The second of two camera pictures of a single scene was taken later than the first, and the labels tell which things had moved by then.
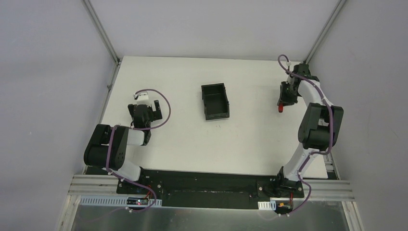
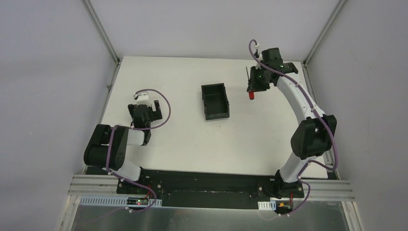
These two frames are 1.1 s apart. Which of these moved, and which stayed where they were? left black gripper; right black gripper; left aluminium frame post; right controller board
Moved: right black gripper
Stayed: left black gripper; left aluminium frame post; right controller board
